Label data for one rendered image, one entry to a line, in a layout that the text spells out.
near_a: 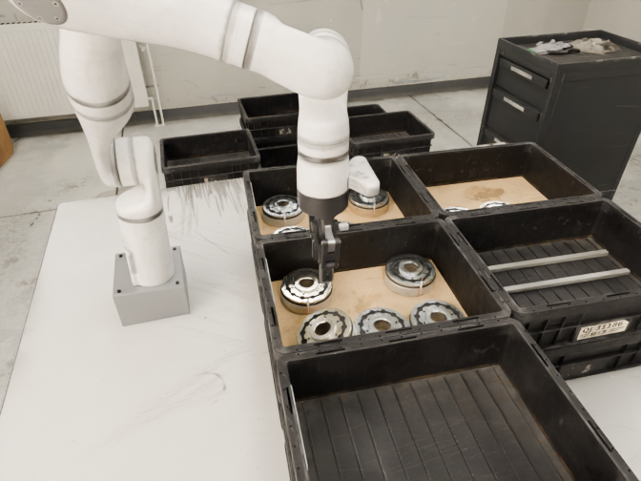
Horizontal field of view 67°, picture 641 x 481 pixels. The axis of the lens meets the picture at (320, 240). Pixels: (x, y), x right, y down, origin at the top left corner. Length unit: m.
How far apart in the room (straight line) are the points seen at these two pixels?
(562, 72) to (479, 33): 2.37
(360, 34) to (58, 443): 3.67
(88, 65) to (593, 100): 2.19
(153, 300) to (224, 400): 0.29
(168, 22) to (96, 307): 0.81
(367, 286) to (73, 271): 0.77
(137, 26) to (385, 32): 3.72
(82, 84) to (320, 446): 0.62
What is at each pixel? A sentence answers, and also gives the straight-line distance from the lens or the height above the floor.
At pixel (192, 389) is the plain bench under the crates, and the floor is 0.70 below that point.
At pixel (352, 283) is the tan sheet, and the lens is 1.01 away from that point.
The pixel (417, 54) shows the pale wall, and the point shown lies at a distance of 4.44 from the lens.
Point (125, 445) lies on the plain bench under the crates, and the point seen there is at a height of 0.70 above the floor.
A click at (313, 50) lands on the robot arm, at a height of 1.35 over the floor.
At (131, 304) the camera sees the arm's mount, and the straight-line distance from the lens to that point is 1.14.
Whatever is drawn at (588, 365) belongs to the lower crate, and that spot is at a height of 0.74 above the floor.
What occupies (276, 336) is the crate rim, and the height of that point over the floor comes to 0.93.
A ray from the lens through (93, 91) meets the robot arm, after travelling 0.77.
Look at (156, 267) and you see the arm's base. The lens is 1.10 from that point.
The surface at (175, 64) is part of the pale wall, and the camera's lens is 3.96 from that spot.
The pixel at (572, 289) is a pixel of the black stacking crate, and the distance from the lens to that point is 1.13.
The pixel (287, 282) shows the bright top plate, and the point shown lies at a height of 0.86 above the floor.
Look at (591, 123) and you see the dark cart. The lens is 2.63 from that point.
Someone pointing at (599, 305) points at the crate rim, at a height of 0.92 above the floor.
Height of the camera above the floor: 1.50
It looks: 36 degrees down
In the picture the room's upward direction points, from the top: straight up
